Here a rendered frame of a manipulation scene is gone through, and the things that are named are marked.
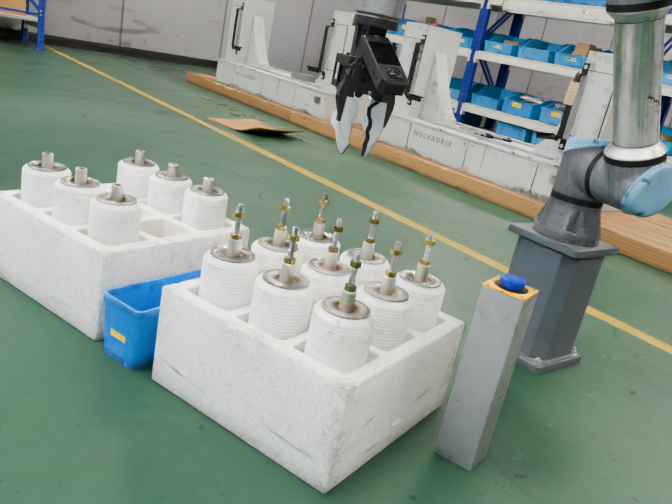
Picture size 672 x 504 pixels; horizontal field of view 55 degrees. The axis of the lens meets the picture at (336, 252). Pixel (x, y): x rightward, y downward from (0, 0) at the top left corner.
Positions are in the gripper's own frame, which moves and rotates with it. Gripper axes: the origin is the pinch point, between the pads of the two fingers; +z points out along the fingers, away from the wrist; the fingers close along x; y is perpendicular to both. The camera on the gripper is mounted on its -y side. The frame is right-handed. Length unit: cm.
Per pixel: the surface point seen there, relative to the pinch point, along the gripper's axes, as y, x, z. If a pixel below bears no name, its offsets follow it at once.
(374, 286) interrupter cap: -7.5, -5.0, 21.1
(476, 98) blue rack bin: 483, -354, 14
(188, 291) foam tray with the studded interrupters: 4.6, 22.7, 28.4
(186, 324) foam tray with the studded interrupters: 0.8, 23.2, 32.6
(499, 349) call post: -23.6, -20.0, 24.0
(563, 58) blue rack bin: 396, -375, -40
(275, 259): 6.2, 8.0, 22.4
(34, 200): 46, 48, 28
